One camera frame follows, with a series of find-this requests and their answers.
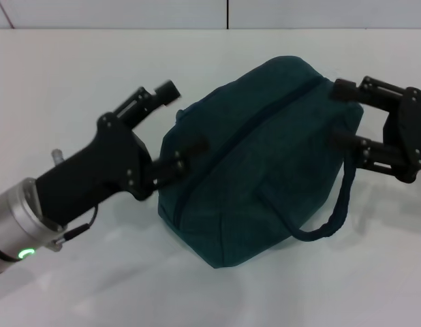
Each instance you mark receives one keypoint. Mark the dark teal insulated bag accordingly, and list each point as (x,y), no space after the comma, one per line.
(251,163)

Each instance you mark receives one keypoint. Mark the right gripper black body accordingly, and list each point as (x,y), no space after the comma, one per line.
(415,136)

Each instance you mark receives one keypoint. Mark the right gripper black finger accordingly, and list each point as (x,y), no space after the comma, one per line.
(367,92)
(374,155)

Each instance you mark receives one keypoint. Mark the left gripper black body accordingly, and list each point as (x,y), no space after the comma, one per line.
(101,170)

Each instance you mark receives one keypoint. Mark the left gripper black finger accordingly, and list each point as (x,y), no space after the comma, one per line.
(169,168)
(149,98)

